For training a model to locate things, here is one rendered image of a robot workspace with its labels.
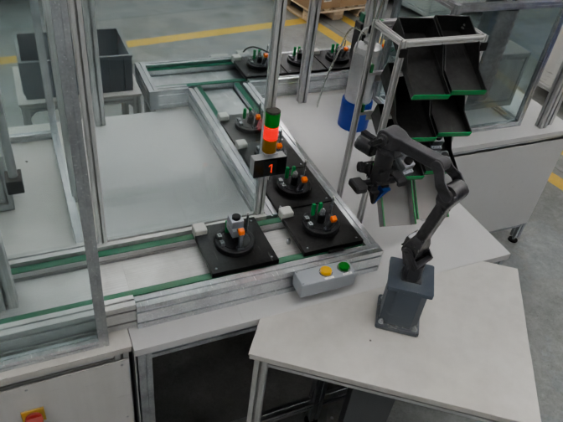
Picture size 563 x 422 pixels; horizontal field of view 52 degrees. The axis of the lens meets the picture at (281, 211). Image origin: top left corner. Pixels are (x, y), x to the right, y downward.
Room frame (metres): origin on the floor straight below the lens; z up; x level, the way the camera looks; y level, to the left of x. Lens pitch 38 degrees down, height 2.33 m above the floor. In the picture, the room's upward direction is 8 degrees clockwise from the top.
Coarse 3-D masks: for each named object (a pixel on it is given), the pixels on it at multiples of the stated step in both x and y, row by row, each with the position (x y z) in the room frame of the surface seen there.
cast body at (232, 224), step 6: (228, 216) 1.50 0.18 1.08; (234, 216) 1.49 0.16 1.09; (240, 216) 1.51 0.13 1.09; (228, 222) 1.50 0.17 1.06; (234, 222) 1.47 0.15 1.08; (240, 222) 1.48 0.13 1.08; (228, 228) 1.49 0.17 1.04; (234, 228) 1.47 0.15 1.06; (240, 228) 1.48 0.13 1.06; (234, 234) 1.46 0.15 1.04
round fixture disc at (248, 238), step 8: (224, 232) 1.52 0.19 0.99; (248, 232) 1.54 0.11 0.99; (216, 240) 1.47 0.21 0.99; (224, 240) 1.48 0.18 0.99; (248, 240) 1.49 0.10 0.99; (216, 248) 1.45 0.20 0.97; (224, 248) 1.44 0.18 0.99; (232, 248) 1.45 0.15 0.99; (248, 248) 1.46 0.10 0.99; (232, 256) 1.42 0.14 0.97; (240, 256) 1.43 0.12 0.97
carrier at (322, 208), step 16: (288, 208) 1.70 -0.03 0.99; (304, 208) 1.74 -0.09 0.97; (320, 208) 1.70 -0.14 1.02; (336, 208) 1.77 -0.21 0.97; (288, 224) 1.63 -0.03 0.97; (304, 224) 1.62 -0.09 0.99; (320, 224) 1.64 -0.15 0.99; (336, 224) 1.65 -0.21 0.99; (304, 240) 1.56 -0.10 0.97; (320, 240) 1.57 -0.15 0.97; (336, 240) 1.58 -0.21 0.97; (352, 240) 1.59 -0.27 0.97
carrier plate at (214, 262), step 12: (216, 228) 1.56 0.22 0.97; (252, 228) 1.59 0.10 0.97; (204, 240) 1.49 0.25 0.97; (264, 240) 1.53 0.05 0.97; (204, 252) 1.43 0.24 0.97; (216, 252) 1.43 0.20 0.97; (252, 252) 1.46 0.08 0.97; (264, 252) 1.47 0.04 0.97; (216, 264) 1.38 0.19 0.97; (228, 264) 1.39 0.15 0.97; (240, 264) 1.39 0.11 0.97; (252, 264) 1.40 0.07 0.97; (264, 264) 1.42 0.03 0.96; (216, 276) 1.34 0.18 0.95
